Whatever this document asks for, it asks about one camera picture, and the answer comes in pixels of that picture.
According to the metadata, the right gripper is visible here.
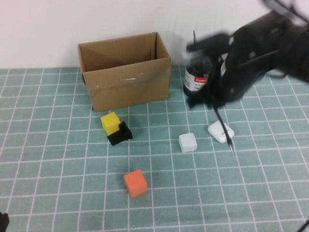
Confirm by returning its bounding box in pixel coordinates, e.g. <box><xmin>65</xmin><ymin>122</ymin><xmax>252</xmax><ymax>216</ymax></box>
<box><xmin>187</xmin><ymin>30</ymin><xmax>267</xmax><ymax>110</ymax></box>

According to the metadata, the brown cardboard box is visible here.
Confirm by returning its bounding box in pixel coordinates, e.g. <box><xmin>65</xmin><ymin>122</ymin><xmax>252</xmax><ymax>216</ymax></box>
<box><xmin>77</xmin><ymin>31</ymin><xmax>172</xmax><ymax>113</ymax></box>

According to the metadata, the green grid tablecloth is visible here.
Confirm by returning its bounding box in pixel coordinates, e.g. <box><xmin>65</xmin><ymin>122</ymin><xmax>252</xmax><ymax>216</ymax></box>
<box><xmin>0</xmin><ymin>60</ymin><xmax>309</xmax><ymax>232</ymax></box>

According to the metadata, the orange block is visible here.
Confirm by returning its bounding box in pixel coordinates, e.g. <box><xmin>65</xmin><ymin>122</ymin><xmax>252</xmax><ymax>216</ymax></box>
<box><xmin>123</xmin><ymin>169</ymin><xmax>148</xmax><ymax>199</ymax></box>

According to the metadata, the yellow block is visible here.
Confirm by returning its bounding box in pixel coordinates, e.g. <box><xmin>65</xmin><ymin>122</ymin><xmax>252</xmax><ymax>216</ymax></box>
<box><xmin>100</xmin><ymin>112</ymin><xmax>121</xmax><ymax>135</ymax></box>

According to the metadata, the black plastic bracket block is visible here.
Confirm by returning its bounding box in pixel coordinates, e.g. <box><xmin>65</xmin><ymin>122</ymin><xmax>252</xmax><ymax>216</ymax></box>
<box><xmin>107</xmin><ymin>120</ymin><xmax>134</xmax><ymax>146</ymax></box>

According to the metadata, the white earbuds case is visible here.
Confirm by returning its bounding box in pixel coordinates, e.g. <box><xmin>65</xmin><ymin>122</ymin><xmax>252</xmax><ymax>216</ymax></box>
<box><xmin>208</xmin><ymin>121</ymin><xmax>235</xmax><ymax>144</ymax></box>

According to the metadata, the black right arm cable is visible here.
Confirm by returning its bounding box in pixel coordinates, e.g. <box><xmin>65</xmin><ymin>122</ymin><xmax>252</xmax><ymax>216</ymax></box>
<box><xmin>297</xmin><ymin>218</ymin><xmax>309</xmax><ymax>232</ymax></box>

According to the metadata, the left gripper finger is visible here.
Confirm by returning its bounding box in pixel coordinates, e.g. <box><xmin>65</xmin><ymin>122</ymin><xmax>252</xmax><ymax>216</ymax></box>
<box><xmin>0</xmin><ymin>212</ymin><xmax>10</xmax><ymax>232</ymax></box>

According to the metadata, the white cube block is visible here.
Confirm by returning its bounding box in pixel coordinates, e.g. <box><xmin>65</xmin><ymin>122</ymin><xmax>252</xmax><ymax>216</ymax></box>
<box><xmin>178</xmin><ymin>132</ymin><xmax>198</xmax><ymax>154</ymax></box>

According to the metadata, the black mesh pen holder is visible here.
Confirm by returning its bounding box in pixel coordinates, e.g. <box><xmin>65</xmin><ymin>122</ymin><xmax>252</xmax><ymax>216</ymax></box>
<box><xmin>183</xmin><ymin>51</ymin><xmax>219</xmax><ymax>98</ymax></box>

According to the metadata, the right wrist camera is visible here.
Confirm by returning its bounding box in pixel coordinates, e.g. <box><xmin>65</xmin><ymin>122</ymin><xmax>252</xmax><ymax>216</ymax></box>
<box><xmin>184</xmin><ymin>32</ymin><xmax>230</xmax><ymax>59</ymax></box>

